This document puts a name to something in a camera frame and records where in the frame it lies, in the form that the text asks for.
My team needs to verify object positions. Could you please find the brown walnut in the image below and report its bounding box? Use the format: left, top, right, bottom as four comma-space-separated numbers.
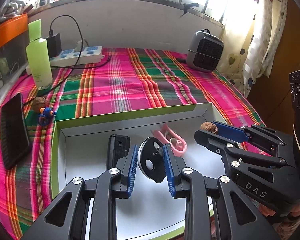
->
200, 121, 218, 134

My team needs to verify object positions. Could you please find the pink clip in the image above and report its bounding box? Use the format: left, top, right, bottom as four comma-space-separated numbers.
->
151, 124, 187, 157

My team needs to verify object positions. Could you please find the black round disc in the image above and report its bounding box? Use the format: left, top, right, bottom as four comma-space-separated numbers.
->
138, 137, 166, 183

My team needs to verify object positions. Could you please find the black cylindrical light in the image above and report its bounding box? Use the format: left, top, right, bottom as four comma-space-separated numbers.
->
106, 134, 130, 170

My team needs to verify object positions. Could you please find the right hand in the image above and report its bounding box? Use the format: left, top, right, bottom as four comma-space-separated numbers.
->
258, 202, 300, 230

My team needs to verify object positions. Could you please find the green white cardboard box tray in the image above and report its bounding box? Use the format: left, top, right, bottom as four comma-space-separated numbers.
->
50, 103, 225, 239

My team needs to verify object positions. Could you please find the black smartphone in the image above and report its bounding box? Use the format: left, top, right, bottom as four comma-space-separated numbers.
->
0, 93, 31, 170

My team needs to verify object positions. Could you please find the heart pattern curtain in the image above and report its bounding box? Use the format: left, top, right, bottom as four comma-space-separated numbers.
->
217, 0, 288, 96

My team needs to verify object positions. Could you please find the grey mini heater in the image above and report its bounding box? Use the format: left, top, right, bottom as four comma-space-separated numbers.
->
186, 29, 224, 73

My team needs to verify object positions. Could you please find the blue orange toy charm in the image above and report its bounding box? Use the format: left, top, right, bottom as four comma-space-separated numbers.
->
38, 107, 57, 127

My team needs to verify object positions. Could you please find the plaid bed cloth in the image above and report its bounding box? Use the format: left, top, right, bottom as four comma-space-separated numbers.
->
0, 48, 263, 239

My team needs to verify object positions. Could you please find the black clip on windowsill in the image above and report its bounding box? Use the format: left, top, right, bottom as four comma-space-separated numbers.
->
180, 3, 199, 17

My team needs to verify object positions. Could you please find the white power strip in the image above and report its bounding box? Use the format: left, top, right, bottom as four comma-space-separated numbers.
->
26, 45, 104, 75

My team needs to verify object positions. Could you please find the green lotion bottle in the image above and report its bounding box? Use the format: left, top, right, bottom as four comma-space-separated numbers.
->
26, 19, 53, 90

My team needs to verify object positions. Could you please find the black charger plug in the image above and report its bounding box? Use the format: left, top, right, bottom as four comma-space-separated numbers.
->
46, 29, 62, 58

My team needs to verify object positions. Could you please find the orange tray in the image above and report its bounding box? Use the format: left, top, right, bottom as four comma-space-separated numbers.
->
0, 14, 28, 48

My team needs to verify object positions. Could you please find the black charger cable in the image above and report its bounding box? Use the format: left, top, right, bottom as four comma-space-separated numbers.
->
22, 15, 113, 106

